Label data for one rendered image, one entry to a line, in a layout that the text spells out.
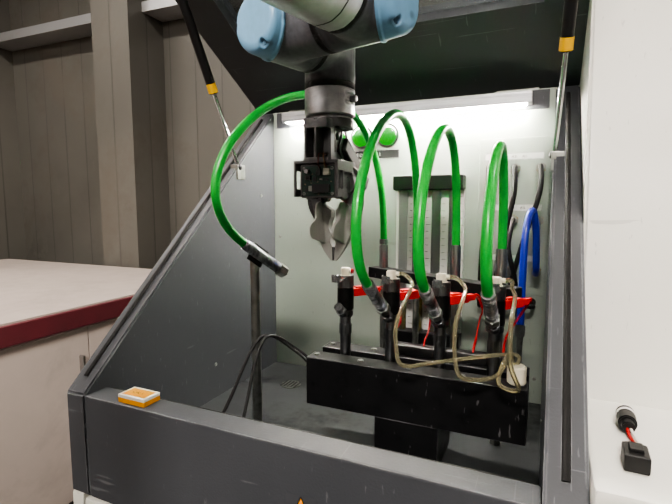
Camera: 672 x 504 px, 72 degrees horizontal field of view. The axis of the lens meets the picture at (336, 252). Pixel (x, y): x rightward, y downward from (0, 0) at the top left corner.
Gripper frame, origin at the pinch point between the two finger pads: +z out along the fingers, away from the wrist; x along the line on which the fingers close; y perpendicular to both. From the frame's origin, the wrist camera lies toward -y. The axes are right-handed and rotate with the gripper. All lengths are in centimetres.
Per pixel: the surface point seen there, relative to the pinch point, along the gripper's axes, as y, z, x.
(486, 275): 10.2, 0.8, 24.0
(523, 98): -29.2, -27.2, 25.4
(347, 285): -3.0, 5.8, 0.7
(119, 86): -143, -78, -208
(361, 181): 10.3, -10.5, 8.3
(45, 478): -33, 91, -129
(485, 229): 10.6, -4.7, 23.8
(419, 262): 10.9, -0.4, 16.2
